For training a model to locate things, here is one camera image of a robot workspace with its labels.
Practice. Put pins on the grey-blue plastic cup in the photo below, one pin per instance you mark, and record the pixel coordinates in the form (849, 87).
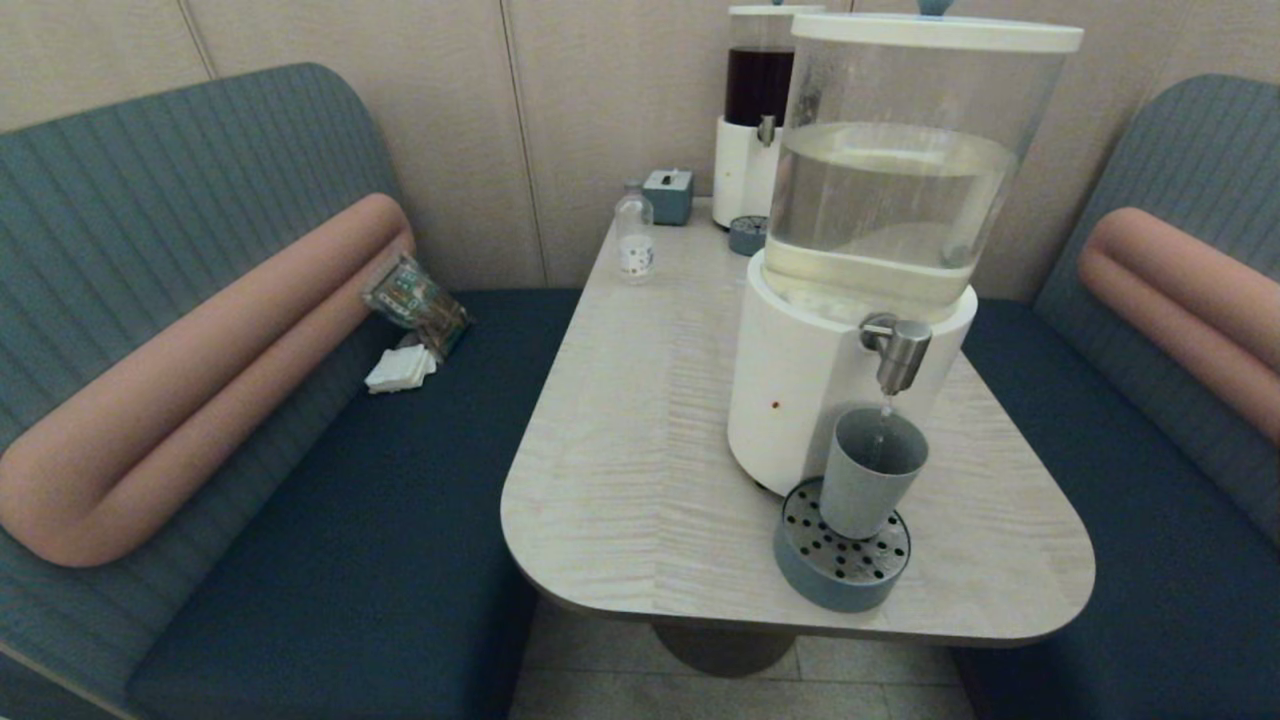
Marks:
(870, 470)

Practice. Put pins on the metal water dispenser tap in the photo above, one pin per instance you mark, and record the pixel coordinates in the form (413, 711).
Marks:
(900, 350)

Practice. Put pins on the small clear plastic bottle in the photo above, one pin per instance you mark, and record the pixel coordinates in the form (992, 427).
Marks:
(633, 247)

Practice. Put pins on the small round blue drip tray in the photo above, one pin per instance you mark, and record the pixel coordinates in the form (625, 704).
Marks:
(747, 236)

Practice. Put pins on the small blue square box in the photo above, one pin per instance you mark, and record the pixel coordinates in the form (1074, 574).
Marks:
(667, 197)

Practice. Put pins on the clear water dispenser white base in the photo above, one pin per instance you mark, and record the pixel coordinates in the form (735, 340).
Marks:
(860, 300)

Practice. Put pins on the crinkled snack bag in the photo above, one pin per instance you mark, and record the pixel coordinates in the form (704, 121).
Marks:
(415, 303)

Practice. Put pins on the dark drink dispenser white base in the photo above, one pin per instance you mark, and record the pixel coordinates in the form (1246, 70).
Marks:
(745, 150)

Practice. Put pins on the white paper napkins stack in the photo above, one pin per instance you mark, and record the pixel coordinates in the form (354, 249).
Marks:
(398, 370)

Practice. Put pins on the large round perforated drip tray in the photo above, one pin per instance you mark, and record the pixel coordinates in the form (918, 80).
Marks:
(835, 575)

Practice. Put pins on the blue ribbed bench sofa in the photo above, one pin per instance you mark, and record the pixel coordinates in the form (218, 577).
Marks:
(300, 500)
(1150, 550)

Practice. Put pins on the pink bolster cushion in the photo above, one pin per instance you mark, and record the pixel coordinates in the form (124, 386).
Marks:
(200, 400)
(1180, 295)

